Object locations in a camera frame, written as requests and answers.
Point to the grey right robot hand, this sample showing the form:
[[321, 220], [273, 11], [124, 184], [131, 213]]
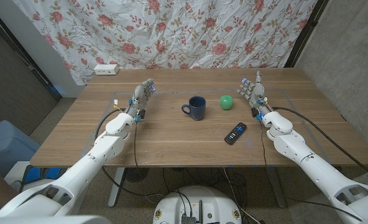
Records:
[[256, 93]]

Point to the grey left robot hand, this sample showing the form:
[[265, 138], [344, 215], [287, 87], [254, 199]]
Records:
[[140, 96]]

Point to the dark blue ceramic mug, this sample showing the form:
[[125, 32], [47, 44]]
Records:
[[198, 110]]

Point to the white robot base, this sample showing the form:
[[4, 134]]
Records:
[[199, 202]]

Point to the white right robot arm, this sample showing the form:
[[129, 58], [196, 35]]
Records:
[[296, 146]]

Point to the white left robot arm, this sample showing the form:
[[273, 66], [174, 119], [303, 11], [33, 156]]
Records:
[[103, 149]]

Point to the black TV remote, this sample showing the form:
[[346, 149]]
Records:
[[235, 133]]

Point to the green apple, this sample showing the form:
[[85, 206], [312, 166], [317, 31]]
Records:
[[226, 102]]

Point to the white power strip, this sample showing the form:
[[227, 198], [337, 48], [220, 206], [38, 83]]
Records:
[[106, 69]]

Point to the floral backdrop cloth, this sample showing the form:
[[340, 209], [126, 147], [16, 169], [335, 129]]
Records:
[[171, 31]]

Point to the black round floor disc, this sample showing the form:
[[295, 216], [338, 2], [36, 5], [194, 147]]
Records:
[[136, 174]]

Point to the black backdrop stand pole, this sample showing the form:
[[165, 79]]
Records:
[[305, 31]]

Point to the white table leg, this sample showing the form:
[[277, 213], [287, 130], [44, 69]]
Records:
[[115, 189]]

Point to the grey table leg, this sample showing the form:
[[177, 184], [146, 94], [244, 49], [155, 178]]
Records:
[[277, 193]]

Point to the white upright panel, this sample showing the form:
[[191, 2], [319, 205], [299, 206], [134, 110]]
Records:
[[41, 53]]

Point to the blue floor mat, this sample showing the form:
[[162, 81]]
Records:
[[47, 173]]

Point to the black antenna stub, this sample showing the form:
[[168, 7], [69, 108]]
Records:
[[200, 211]]

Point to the grey finned box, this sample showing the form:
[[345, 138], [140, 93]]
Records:
[[188, 219]]

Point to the blue plastic bin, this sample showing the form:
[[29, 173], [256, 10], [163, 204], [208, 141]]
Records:
[[3, 146]]

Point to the white floor sheet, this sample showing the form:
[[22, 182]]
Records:
[[14, 174]]

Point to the white robot chest shell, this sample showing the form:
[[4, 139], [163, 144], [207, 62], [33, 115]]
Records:
[[47, 220]]

